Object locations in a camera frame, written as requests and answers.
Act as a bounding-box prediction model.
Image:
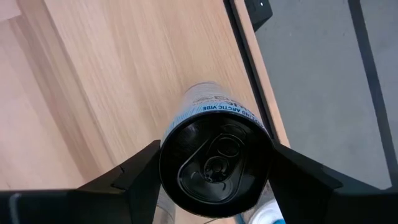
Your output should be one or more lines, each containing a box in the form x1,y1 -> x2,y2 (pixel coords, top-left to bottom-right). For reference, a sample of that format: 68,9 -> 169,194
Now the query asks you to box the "blue silver Red Bull can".
248,198 -> 286,224

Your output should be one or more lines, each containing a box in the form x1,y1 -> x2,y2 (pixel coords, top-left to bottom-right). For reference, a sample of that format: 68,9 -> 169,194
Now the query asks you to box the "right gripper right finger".
269,141 -> 398,224

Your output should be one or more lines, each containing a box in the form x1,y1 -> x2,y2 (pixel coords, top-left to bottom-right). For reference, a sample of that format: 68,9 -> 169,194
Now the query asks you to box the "white Celsius Arctic Vibe can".
158,81 -> 275,218

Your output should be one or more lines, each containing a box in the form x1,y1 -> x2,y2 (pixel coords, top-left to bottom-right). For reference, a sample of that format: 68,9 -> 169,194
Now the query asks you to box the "black aluminium table frame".
223,0 -> 277,144

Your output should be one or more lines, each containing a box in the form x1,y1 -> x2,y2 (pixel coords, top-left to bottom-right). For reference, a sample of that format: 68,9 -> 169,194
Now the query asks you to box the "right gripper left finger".
0,139 -> 162,224

